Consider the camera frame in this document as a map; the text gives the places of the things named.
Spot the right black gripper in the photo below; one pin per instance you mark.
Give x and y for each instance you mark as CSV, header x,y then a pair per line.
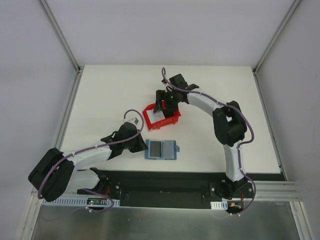
x,y
164,96

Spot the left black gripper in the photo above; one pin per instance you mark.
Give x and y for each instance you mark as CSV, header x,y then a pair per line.
x,y
136,144

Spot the grey credit card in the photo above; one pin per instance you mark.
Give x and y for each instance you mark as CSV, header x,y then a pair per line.
x,y
155,149

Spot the blue card holder wallet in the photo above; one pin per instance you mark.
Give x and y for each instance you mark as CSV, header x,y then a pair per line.
x,y
169,150

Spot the red plastic bin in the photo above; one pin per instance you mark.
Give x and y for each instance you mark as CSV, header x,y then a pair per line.
x,y
155,121

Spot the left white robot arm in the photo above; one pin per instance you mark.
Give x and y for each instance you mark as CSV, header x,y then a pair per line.
x,y
54,171

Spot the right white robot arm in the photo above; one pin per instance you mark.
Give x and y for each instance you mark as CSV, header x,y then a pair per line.
x,y
228,121

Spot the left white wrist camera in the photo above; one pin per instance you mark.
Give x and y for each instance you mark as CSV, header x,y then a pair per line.
x,y
133,121

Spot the left white cable duct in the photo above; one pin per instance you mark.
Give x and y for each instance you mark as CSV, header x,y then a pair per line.
x,y
83,201

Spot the white cable duct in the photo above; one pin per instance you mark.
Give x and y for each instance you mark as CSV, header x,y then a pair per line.
x,y
219,205
83,201

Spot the right white cable duct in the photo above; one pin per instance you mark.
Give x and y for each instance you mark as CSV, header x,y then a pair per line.
x,y
219,205

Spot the left aluminium frame post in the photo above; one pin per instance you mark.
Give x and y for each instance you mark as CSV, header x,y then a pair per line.
x,y
59,34

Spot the aluminium frame post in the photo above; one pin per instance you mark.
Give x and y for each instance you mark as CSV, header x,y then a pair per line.
x,y
59,34
276,35

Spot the aluminium rail profile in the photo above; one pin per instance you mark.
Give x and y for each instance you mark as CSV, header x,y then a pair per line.
x,y
279,191

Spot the right aluminium frame post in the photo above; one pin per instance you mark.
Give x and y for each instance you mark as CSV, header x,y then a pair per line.
x,y
276,35

